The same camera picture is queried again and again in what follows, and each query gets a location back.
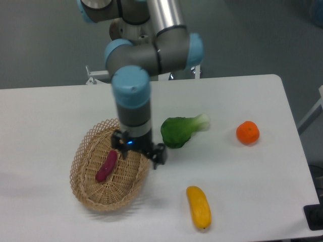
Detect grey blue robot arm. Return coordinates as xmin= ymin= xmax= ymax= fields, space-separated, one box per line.
xmin=78 ymin=1 xmax=204 ymax=165

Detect orange tangerine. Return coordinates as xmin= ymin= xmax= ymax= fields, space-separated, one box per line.
xmin=236 ymin=121 xmax=260 ymax=144

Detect purple sweet potato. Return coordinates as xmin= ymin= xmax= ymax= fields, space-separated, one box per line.
xmin=95 ymin=150 xmax=118 ymax=182

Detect white metal mounting frame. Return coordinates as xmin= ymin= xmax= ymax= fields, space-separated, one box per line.
xmin=85 ymin=65 xmax=202 ymax=85

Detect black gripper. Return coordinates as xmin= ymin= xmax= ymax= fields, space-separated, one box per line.
xmin=111 ymin=130 xmax=167 ymax=169

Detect yellow mango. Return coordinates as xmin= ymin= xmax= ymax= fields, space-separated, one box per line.
xmin=186 ymin=186 xmax=212 ymax=229

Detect green bok choy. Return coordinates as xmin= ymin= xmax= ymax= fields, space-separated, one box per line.
xmin=160 ymin=114 xmax=210 ymax=149

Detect black box at edge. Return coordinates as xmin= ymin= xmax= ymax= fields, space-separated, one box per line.
xmin=303 ymin=204 xmax=322 ymax=231

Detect woven wicker basket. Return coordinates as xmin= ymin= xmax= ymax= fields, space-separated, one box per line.
xmin=70 ymin=118 xmax=150 ymax=212

